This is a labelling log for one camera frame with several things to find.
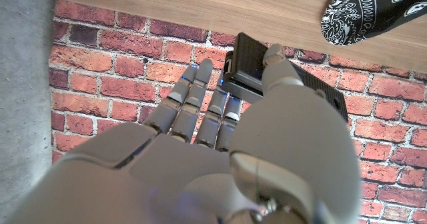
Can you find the black paisley bandana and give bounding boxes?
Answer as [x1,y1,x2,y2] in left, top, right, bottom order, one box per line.
[320,0,427,47]

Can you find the black stapler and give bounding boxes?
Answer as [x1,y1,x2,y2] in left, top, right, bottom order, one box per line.
[222,32,350,123]

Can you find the red brick printed backdrop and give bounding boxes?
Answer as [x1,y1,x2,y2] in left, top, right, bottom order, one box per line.
[48,0,427,224]

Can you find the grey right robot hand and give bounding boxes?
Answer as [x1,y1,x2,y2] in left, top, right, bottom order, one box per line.
[5,43,363,224]

